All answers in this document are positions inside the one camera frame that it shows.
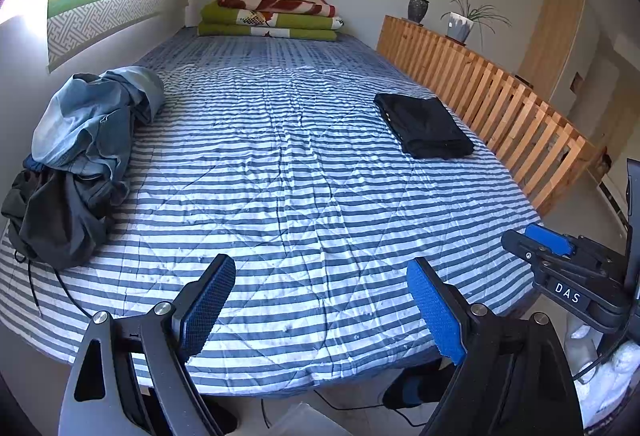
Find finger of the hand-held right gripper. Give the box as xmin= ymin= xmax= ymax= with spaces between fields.
xmin=532 ymin=261 xmax=631 ymax=317
xmin=501 ymin=223 xmax=601 ymax=281

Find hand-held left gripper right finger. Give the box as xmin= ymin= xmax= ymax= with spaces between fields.
xmin=406 ymin=257 xmax=583 ymax=436

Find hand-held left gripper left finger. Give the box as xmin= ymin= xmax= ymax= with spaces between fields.
xmin=59 ymin=255 xmax=237 ymax=436

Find black pants with yellow lines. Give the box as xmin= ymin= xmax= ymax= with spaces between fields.
xmin=374 ymin=93 xmax=473 ymax=154

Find person's foot in blue sock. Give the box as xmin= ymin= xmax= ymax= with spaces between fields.
xmin=381 ymin=360 xmax=457 ymax=413

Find white cloth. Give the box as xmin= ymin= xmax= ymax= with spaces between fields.
xmin=564 ymin=323 xmax=637 ymax=432

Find blue white striped blanket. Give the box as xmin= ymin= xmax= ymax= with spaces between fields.
xmin=0 ymin=26 xmax=543 ymax=398

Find wooden door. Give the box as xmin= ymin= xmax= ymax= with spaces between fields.
xmin=517 ymin=0 xmax=586 ymax=104

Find light blue jeans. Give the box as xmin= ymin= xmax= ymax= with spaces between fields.
xmin=31 ymin=66 xmax=166 ymax=197

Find potted plant in white pot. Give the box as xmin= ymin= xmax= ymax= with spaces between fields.
xmin=440 ymin=0 xmax=512 ymax=45

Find dark ceramic vase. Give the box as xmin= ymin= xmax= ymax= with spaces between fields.
xmin=407 ymin=0 xmax=431 ymax=26

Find folded green blanket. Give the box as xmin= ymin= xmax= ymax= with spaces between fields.
xmin=197 ymin=0 xmax=346 ymax=42

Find folded red cream blanket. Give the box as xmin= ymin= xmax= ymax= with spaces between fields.
xmin=217 ymin=0 xmax=337 ymax=18

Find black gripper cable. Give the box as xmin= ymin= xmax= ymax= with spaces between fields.
xmin=570 ymin=343 xmax=623 ymax=382

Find black floor cable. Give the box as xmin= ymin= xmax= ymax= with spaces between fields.
xmin=312 ymin=388 xmax=426 ymax=428

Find wooden slatted bed rail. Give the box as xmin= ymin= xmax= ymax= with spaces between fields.
xmin=376 ymin=14 xmax=597 ymax=217

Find black drawstring cord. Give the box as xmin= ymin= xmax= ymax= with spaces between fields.
xmin=14 ymin=250 xmax=97 ymax=323

